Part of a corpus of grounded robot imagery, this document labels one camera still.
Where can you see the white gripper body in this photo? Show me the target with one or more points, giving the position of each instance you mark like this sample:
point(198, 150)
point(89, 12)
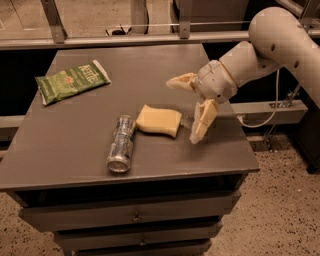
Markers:
point(216, 81)

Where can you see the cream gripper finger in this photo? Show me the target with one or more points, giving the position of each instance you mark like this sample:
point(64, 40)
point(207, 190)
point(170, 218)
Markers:
point(184, 82)
point(204, 115)

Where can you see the yellow sponge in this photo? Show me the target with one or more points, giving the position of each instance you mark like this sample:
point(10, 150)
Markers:
point(155, 120)

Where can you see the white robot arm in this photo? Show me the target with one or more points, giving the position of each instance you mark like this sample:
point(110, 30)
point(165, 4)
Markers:
point(276, 40)

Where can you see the silver redbull can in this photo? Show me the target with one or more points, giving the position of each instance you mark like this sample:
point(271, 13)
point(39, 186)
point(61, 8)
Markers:
point(120, 154)

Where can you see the grey drawer cabinet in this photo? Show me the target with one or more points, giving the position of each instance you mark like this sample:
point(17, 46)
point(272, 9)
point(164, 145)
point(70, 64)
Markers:
point(59, 153)

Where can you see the bottom grey drawer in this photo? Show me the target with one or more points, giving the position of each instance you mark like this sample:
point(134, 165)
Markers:
point(178, 248)

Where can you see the grey drawer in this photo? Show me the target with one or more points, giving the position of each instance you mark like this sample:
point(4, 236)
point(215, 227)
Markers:
point(178, 248)
point(139, 237)
point(131, 211)

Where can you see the green Kettle chips bag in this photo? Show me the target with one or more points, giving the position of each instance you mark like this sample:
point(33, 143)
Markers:
point(72, 81)

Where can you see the top grey drawer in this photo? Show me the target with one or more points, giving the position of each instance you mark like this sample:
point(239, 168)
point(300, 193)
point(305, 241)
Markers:
point(131, 211)

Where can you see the middle grey drawer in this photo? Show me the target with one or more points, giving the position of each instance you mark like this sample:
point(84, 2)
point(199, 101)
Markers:
point(139, 237)

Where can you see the metal window rail frame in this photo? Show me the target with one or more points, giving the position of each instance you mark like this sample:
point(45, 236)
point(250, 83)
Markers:
point(36, 24)

